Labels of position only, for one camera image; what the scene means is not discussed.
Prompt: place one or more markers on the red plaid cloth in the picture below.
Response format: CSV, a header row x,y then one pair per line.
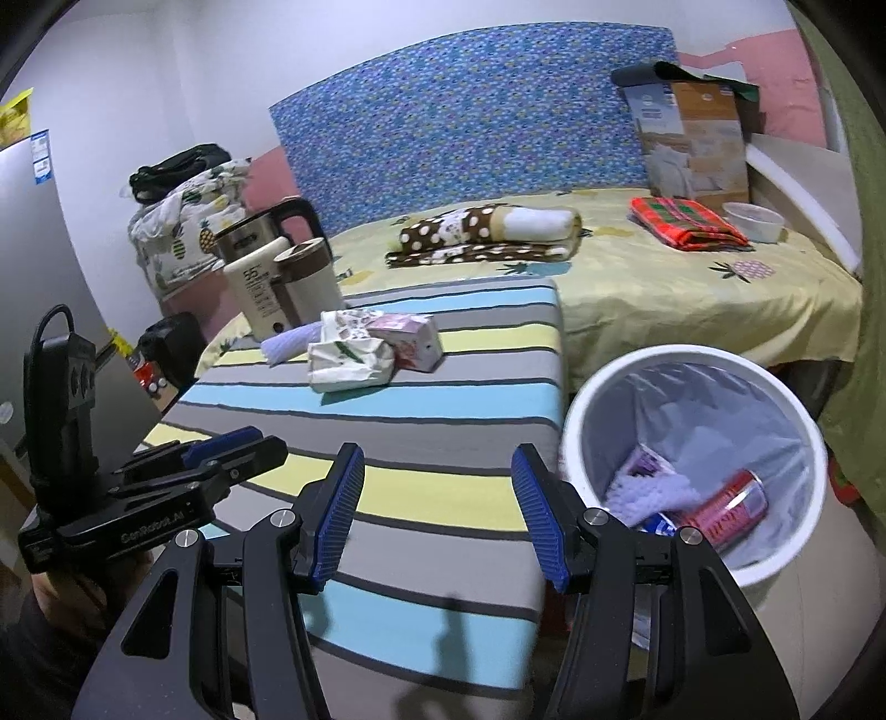
x,y
685,221

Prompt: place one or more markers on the small red object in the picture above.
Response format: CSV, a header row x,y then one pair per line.
x,y
844,484

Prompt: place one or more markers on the pineapple print bedding bundle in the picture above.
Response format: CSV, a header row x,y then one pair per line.
x,y
173,235

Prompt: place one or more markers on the brown polka dot blanket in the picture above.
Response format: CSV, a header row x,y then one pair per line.
x,y
443,232

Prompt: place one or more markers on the red drink can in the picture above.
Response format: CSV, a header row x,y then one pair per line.
x,y
723,512

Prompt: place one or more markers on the white foam board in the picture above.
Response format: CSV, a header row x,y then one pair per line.
x,y
796,173

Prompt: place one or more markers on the white round trash bin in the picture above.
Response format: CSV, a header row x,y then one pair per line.
x,y
692,353

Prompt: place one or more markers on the pink drink carton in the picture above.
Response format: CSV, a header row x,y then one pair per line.
x,y
412,339

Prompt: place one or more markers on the black case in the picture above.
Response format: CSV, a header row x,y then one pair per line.
x,y
173,346

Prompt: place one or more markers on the light purple tissue packet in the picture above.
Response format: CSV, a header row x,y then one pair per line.
x,y
291,346

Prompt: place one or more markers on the purple drink carton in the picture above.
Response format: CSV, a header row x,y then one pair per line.
x,y
647,462

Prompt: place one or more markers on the grey refrigerator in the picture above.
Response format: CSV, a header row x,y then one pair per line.
x,y
41,242

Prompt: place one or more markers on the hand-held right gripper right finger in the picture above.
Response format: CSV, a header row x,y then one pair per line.
x,y
536,512

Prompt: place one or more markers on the person's left hand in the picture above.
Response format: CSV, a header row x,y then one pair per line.
x,y
90,588

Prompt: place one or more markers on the blue floral headboard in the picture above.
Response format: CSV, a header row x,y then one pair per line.
x,y
471,118

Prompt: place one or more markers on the yellow bag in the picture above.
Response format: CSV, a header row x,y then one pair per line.
x,y
15,118

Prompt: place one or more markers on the cardboard bedding box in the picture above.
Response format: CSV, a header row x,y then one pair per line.
x,y
706,138

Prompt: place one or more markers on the brown and white mug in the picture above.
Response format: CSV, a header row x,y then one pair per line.
x,y
311,291

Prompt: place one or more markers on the cream product box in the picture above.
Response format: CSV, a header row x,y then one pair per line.
x,y
253,291

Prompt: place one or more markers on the translucent bin liner bag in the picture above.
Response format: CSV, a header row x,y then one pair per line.
x,y
692,415

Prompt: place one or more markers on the steel electric kettle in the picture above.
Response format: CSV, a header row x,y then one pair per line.
x,y
242,235

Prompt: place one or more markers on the white plastic bowl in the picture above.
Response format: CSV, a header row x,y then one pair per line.
x,y
754,220

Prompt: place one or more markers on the green curtain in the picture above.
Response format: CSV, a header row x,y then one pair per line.
x,y
858,332

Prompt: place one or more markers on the black shoulder bag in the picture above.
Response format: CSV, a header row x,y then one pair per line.
x,y
180,166

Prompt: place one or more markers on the yellow bed sheet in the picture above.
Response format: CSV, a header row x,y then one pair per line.
x,y
657,304

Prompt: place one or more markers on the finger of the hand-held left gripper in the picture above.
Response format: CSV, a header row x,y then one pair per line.
x,y
221,443
256,453

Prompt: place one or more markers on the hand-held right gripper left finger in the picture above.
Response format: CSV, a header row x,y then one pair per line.
x,y
332,512

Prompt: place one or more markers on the pink cloth cover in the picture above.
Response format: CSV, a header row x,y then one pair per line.
x,y
194,301

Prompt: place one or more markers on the striped table cloth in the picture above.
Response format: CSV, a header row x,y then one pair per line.
x,y
429,388

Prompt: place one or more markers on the floral paper packet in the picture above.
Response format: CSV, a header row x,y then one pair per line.
x,y
346,370

